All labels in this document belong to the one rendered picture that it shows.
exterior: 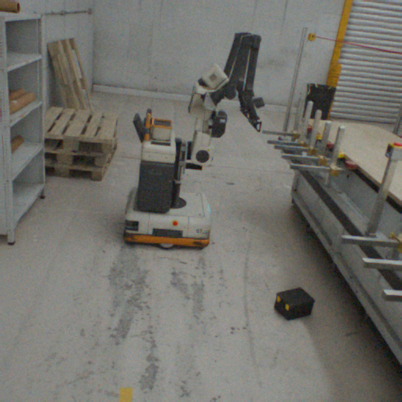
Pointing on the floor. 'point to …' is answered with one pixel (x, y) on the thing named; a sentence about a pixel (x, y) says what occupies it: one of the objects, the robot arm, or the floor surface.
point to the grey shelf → (20, 118)
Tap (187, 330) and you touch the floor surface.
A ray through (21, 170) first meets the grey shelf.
